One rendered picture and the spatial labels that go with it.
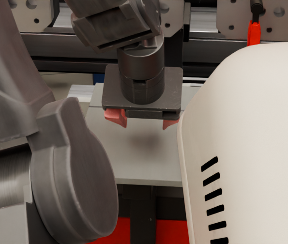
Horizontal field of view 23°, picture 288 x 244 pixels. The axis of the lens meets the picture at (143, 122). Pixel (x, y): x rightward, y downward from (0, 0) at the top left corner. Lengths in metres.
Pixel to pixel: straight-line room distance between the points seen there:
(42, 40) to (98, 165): 0.94
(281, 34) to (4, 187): 0.68
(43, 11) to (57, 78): 2.27
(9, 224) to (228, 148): 0.17
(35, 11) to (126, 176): 0.31
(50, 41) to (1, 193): 0.96
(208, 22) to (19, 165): 0.99
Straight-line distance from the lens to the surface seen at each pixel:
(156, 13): 0.81
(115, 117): 0.92
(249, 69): 0.35
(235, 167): 0.35
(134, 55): 0.81
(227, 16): 1.06
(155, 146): 0.99
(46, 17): 1.09
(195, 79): 1.17
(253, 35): 1.04
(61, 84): 3.30
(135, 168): 0.95
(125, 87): 0.88
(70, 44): 1.42
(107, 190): 0.50
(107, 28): 0.77
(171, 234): 1.15
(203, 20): 1.43
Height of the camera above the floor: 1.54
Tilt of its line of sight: 31 degrees down
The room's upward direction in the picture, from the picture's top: straight up
